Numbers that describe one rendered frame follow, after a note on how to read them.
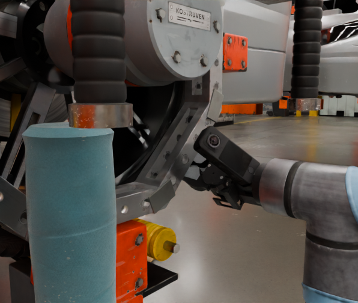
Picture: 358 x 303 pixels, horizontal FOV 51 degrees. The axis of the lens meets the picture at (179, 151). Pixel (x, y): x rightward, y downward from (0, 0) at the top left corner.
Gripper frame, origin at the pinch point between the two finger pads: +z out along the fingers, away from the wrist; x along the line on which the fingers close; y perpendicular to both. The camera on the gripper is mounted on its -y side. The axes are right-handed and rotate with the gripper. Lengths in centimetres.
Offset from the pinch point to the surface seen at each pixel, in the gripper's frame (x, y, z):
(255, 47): 49, 12, 8
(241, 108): 237, 244, 198
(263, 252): 29, 119, 36
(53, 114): -4.0, -17.3, 18.3
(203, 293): -6, 84, 35
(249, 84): 39.9, 17.3, 7.7
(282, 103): 374, 379, 239
